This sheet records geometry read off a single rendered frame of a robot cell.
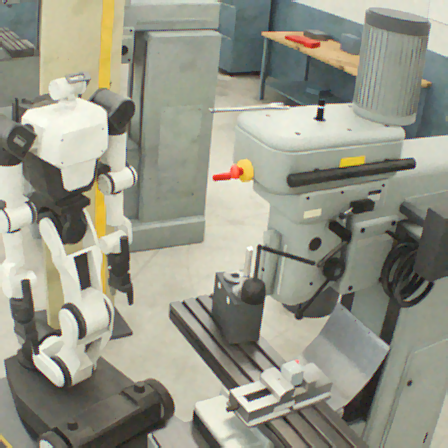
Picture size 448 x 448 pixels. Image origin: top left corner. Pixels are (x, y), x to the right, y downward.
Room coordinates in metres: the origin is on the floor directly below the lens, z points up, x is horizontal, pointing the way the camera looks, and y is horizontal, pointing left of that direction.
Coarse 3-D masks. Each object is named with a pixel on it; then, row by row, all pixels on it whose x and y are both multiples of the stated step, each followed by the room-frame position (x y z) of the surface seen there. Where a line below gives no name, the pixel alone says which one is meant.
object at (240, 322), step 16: (224, 272) 2.22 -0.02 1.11; (240, 272) 2.21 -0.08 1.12; (224, 288) 2.12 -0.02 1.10; (224, 304) 2.10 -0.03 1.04; (240, 304) 2.02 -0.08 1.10; (224, 320) 2.08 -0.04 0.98; (240, 320) 2.03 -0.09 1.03; (256, 320) 2.05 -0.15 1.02; (240, 336) 2.03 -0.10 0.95; (256, 336) 2.05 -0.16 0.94
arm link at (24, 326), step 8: (16, 312) 1.79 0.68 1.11; (24, 312) 1.79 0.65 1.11; (32, 312) 1.82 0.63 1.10; (16, 320) 1.79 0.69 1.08; (24, 320) 1.79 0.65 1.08; (32, 320) 1.82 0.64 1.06; (16, 328) 1.82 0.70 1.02; (24, 328) 1.78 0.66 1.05; (32, 328) 1.80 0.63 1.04; (24, 336) 1.78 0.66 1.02; (32, 336) 1.78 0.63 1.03
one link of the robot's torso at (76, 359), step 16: (64, 320) 1.90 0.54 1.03; (112, 320) 2.00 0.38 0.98; (64, 336) 1.90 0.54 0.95; (96, 336) 1.96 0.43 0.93; (64, 352) 1.99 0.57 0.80; (80, 352) 1.90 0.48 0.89; (96, 352) 2.00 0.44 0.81; (64, 368) 1.97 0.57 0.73; (80, 368) 1.97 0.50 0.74; (64, 384) 1.96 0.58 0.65
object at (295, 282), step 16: (272, 208) 1.79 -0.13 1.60; (272, 224) 1.78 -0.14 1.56; (288, 224) 1.72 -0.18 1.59; (304, 224) 1.70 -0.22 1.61; (320, 224) 1.71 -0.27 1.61; (288, 240) 1.71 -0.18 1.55; (304, 240) 1.69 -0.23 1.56; (320, 240) 1.71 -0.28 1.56; (336, 240) 1.75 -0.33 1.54; (304, 256) 1.69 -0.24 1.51; (320, 256) 1.72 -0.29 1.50; (336, 256) 1.75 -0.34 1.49; (288, 272) 1.70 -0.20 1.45; (304, 272) 1.70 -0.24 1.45; (320, 272) 1.73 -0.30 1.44; (288, 288) 1.70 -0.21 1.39; (304, 288) 1.70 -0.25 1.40
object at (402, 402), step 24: (408, 240) 1.90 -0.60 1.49; (432, 288) 1.89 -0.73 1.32; (360, 312) 2.03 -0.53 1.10; (384, 312) 1.93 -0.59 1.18; (408, 312) 1.87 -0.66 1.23; (432, 312) 1.91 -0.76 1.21; (384, 336) 1.90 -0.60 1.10; (408, 336) 1.86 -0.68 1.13; (432, 336) 1.93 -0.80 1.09; (384, 360) 1.87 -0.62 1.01; (408, 360) 1.87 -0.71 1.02; (432, 360) 1.94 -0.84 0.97; (384, 384) 1.86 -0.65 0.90; (408, 384) 1.87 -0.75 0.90; (432, 384) 1.96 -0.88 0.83; (360, 408) 1.91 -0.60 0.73; (384, 408) 1.85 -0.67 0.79; (408, 408) 1.90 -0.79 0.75; (432, 408) 1.99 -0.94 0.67; (384, 432) 1.86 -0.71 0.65; (408, 432) 1.93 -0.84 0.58; (432, 432) 2.04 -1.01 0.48
